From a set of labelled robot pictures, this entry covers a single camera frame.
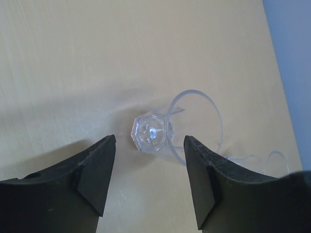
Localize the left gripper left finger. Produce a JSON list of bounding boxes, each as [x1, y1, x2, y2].
[[0, 135, 116, 233]]

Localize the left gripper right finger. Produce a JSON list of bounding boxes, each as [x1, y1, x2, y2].
[[184, 136, 311, 233]]

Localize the clear glass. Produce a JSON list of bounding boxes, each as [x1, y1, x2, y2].
[[263, 150, 290, 178], [131, 89, 224, 166]]

